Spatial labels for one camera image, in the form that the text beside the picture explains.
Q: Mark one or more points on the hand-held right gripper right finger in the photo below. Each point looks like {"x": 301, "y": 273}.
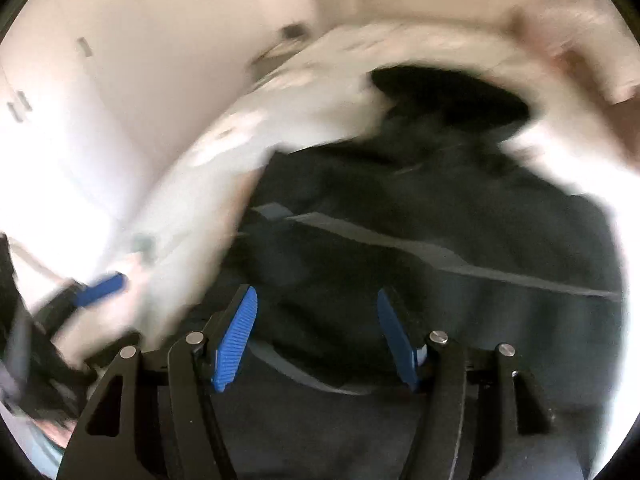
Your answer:
{"x": 400, "y": 345}

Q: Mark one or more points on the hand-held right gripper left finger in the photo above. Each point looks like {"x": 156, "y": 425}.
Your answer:
{"x": 234, "y": 342}

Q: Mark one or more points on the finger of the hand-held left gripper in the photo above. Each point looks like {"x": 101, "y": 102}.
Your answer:
{"x": 100, "y": 290}

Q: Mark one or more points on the black jacket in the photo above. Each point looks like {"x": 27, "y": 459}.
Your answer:
{"x": 450, "y": 220}

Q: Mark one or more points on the white wardrobe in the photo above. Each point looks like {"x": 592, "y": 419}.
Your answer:
{"x": 125, "y": 85}

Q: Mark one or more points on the floral bed sheet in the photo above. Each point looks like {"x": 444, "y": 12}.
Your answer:
{"x": 300, "y": 100}

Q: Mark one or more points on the pink folded blanket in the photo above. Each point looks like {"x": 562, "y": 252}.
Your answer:
{"x": 590, "y": 70}

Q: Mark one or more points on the beige padded headboard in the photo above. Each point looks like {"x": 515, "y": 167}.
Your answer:
{"x": 425, "y": 0}

